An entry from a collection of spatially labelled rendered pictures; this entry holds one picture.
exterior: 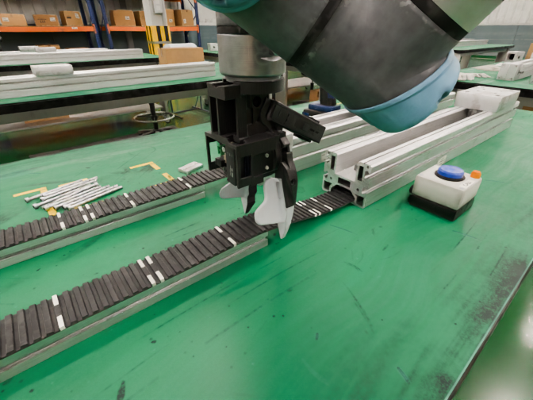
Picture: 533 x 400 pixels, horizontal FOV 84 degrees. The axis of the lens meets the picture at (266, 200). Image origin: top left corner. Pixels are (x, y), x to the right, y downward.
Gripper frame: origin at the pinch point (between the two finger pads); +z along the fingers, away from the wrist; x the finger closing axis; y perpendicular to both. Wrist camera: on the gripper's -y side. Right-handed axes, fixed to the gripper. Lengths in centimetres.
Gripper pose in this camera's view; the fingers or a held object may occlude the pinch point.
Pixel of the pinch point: (266, 217)
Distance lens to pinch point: 45.3
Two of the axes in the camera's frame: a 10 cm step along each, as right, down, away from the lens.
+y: -7.8, 3.1, -5.5
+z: 0.0, 8.7, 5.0
